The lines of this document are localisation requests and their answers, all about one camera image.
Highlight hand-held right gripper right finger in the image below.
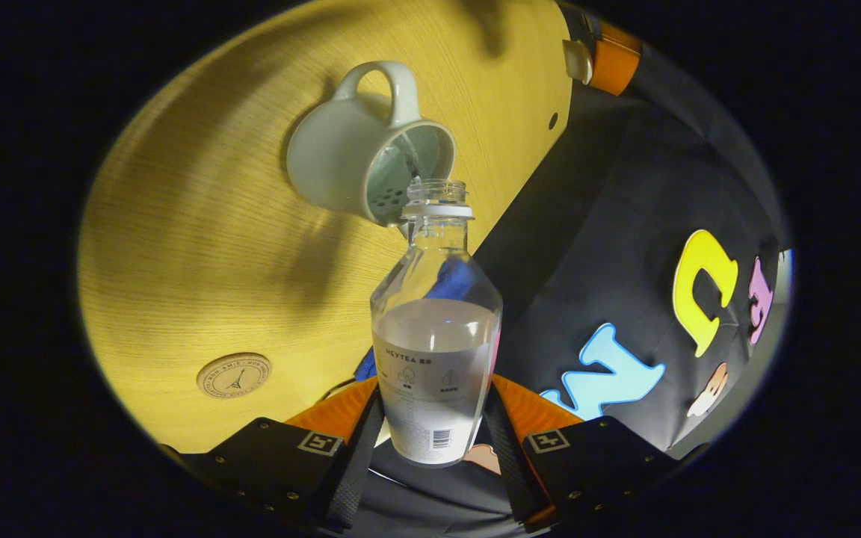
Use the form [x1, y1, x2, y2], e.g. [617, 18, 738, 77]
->
[481, 374, 689, 533]

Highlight white teacup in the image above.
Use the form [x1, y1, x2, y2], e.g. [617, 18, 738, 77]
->
[286, 60, 457, 227]

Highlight clear plastic water bottle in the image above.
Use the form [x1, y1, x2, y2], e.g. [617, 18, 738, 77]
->
[369, 178, 504, 468]

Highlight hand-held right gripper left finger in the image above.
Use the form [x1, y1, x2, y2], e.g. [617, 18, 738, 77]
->
[161, 376, 386, 533]

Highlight blue towel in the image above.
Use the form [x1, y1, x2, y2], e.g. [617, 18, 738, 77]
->
[354, 345, 380, 383]

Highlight round wooden coaster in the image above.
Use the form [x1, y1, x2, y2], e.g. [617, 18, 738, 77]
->
[197, 353, 272, 400]

